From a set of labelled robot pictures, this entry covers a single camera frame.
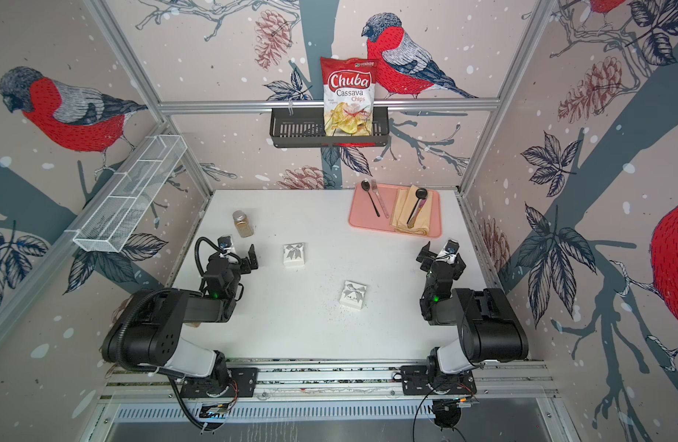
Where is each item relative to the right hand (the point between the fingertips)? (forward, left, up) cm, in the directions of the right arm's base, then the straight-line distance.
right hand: (441, 245), depth 90 cm
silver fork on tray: (+38, +21, -8) cm, 44 cm away
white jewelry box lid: (-15, +29, -7) cm, 34 cm away
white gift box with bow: (-1, +51, -7) cm, 52 cm away
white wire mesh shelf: (-8, +94, +21) cm, 96 cm away
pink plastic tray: (+24, +27, -11) cm, 37 cm away
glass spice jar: (+9, +71, -3) cm, 72 cm away
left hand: (-1, +67, +1) cm, 67 cm away
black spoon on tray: (+37, +25, -9) cm, 46 cm away
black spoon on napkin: (+33, +1, -8) cm, 34 cm away
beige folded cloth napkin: (+29, +8, -10) cm, 32 cm away
